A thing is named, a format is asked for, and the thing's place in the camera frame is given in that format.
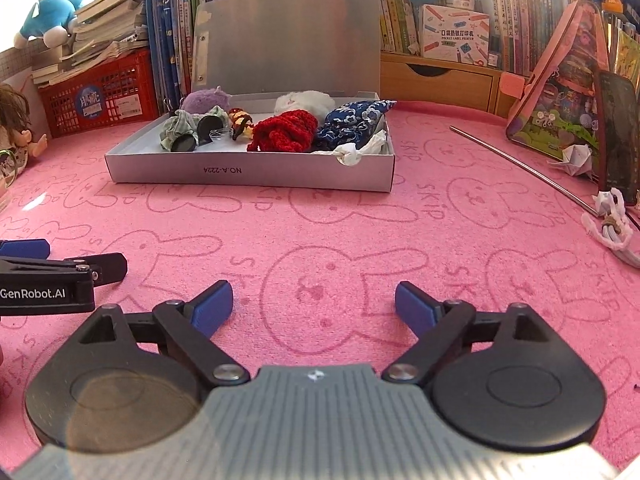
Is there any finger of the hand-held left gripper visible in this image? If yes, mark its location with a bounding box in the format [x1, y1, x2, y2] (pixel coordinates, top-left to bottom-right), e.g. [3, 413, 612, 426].
[65, 252, 128, 286]
[0, 240, 52, 259]

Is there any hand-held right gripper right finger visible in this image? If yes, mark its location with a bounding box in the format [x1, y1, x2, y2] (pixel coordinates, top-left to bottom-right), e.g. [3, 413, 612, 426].
[382, 281, 548, 385]

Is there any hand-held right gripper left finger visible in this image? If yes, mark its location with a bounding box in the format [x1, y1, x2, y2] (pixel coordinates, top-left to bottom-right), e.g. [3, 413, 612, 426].
[77, 280, 251, 387]

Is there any silver cardboard box with lid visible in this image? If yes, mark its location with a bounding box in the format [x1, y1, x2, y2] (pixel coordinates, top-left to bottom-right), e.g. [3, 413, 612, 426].
[104, 0, 397, 194]

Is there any white tissue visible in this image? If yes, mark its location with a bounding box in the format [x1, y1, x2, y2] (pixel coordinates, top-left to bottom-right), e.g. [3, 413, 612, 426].
[312, 130, 388, 167]

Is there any yellow red striped crochet cone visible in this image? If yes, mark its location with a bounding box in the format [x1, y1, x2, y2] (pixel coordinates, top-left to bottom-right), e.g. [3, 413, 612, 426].
[227, 107, 254, 141]

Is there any red crochet piece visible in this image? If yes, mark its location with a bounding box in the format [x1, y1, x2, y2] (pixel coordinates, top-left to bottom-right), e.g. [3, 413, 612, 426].
[246, 110, 319, 153]

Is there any purple one-eyed plush toy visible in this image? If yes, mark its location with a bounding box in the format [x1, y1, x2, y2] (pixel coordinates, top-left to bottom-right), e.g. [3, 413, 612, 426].
[180, 87, 231, 117]

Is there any blue floral fabric pouch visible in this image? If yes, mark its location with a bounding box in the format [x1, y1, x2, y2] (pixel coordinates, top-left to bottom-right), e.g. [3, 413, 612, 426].
[311, 100, 397, 153]

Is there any white fluffy plush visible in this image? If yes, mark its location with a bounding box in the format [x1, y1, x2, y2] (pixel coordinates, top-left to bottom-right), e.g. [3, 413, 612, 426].
[274, 90, 337, 118]

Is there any pink bunny-print tablecloth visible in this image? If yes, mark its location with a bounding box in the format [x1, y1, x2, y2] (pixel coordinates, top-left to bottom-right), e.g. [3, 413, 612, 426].
[0, 100, 640, 461]

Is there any brown-haired baby doll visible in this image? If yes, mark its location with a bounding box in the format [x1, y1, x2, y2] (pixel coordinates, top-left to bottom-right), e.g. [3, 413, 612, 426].
[0, 84, 48, 181]

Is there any large red plastic basket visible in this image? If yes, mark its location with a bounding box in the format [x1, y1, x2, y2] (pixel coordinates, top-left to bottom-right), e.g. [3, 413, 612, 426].
[37, 49, 161, 138]

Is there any thin metal rod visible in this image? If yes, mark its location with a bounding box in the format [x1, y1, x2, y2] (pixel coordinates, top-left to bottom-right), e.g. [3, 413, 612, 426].
[449, 126, 601, 218]

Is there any white grid board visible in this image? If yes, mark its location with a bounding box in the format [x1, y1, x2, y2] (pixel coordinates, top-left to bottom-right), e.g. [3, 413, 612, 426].
[0, 42, 41, 88]

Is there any white paper origami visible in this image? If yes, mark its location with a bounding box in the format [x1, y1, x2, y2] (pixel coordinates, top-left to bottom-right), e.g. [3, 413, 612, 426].
[547, 143, 596, 178]

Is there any wooden drawer organiser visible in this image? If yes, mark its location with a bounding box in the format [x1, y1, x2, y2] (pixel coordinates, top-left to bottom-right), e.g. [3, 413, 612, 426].
[380, 50, 526, 118]

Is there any blue plush toy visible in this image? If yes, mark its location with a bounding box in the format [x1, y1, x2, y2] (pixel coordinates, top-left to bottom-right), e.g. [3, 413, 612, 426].
[13, 0, 93, 50]

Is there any stack of worn books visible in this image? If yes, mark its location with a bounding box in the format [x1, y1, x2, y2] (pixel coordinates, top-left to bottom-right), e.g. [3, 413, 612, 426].
[31, 0, 151, 86]

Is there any row of thin blue books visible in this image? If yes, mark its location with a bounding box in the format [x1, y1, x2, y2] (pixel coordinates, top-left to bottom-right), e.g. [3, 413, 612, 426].
[145, 0, 218, 111]

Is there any pink house-shaped bag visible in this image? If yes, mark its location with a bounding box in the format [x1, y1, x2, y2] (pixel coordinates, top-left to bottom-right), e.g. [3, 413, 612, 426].
[505, 0, 608, 161]

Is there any phone showing a figure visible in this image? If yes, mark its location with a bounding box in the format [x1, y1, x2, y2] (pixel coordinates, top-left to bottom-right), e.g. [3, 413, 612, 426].
[593, 69, 640, 206]

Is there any white printed product box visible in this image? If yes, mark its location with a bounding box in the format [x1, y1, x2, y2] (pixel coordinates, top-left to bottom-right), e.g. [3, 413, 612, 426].
[419, 4, 491, 66]

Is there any row of colourful upright books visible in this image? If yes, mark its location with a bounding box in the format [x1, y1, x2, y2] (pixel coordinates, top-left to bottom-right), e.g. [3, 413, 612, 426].
[345, 0, 576, 73]

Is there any stack of picture booklets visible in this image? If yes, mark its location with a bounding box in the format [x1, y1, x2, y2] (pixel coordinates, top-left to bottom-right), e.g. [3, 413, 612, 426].
[607, 10, 640, 78]

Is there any glass mug with green handle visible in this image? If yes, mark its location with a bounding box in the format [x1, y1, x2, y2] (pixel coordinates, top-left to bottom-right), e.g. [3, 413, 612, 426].
[0, 147, 28, 216]

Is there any white cord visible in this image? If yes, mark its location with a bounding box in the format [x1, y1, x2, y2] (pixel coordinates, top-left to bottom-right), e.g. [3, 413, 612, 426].
[581, 187, 640, 268]

